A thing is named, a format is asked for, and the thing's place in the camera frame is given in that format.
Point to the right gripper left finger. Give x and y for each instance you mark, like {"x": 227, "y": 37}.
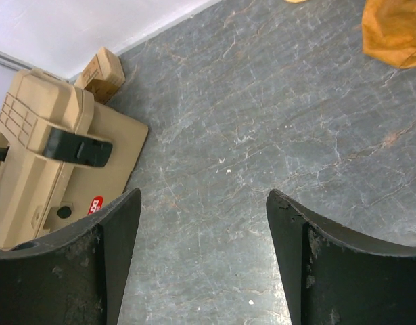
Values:
{"x": 76, "y": 275}

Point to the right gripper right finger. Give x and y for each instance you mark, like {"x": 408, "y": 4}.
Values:
{"x": 332, "y": 274}

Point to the tan plastic tool box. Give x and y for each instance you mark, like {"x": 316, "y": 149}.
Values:
{"x": 63, "y": 156}

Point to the small cardboard box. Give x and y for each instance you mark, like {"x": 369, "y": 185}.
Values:
{"x": 103, "y": 76}

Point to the yellow and cream tote bag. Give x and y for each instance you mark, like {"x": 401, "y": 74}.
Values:
{"x": 389, "y": 32}

